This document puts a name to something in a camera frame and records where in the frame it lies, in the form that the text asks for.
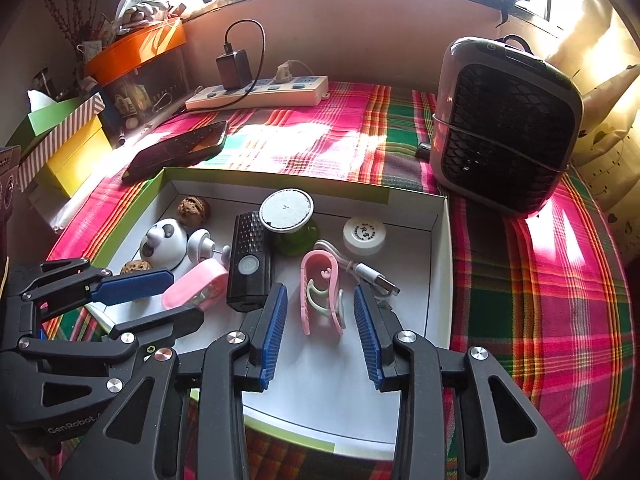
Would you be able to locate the walnut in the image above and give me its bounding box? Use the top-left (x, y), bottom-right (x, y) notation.
top-left (177, 196), bottom-right (210, 229)
top-left (120, 259), bottom-right (153, 274)

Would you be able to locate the pink silicone pouch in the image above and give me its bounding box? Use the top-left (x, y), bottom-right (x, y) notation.
top-left (160, 258), bottom-right (229, 310)

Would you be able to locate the white panda toy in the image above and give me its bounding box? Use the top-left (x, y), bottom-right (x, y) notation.
top-left (139, 219), bottom-right (188, 270)

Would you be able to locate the white knob hook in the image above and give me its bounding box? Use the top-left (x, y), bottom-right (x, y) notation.
top-left (186, 229), bottom-right (231, 269)

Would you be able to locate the black remote device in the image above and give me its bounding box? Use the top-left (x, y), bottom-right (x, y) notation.
top-left (227, 210), bottom-right (272, 313)

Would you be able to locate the white green suction cup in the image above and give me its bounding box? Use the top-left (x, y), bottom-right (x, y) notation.
top-left (258, 188), bottom-right (320, 256)

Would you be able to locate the pink green clip holder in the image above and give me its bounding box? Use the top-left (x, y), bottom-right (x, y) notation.
top-left (299, 249), bottom-right (346, 336)

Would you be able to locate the white usb cable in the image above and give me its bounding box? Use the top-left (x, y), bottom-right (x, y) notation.
top-left (313, 237), bottom-right (403, 304)

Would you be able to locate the white round tape roll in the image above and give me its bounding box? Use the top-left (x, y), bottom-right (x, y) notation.
top-left (343, 217), bottom-right (386, 256)

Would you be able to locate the yellow box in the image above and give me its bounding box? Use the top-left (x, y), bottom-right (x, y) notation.
top-left (36, 116), bottom-right (112, 198)

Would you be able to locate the brown patterned box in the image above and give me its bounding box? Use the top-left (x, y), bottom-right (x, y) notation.
top-left (0, 145), bottom-right (22, 231)

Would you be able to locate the white cardboard box tray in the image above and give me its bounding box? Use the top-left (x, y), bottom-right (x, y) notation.
top-left (92, 168), bottom-right (452, 460)

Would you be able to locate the red plaid tablecloth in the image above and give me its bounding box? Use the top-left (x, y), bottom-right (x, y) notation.
top-left (41, 80), bottom-right (637, 480)

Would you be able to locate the green tissue box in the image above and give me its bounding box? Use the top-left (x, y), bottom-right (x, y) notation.
top-left (6, 89), bottom-right (85, 153)

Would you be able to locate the black smartphone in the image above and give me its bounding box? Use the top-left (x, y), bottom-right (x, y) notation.
top-left (122, 120), bottom-right (228, 185)

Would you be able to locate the orange storage box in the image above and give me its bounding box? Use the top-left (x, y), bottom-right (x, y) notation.
top-left (84, 18), bottom-right (186, 87)

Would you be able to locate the black charger adapter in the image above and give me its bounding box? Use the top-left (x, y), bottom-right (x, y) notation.
top-left (216, 42), bottom-right (253, 91)

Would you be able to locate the plant on shelf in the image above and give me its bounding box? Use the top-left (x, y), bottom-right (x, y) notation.
top-left (108, 0), bottom-right (186, 36)

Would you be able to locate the small white plug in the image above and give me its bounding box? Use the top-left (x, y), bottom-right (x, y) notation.
top-left (272, 60), bottom-right (293, 84)

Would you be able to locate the white power strip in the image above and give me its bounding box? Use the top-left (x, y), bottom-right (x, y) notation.
top-left (186, 76), bottom-right (329, 110)

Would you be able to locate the grey portable fan heater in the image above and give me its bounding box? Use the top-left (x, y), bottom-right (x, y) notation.
top-left (416, 35), bottom-right (582, 217)

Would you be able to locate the cream heart pattern curtain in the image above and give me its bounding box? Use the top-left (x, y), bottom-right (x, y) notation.
top-left (547, 0), bottom-right (639, 262)

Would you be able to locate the black window latch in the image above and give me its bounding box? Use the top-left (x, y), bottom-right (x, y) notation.
top-left (496, 0), bottom-right (530, 28)

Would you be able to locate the black charger cable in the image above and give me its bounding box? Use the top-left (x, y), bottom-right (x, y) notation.
top-left (150, 18), bottom-right (267, 116)

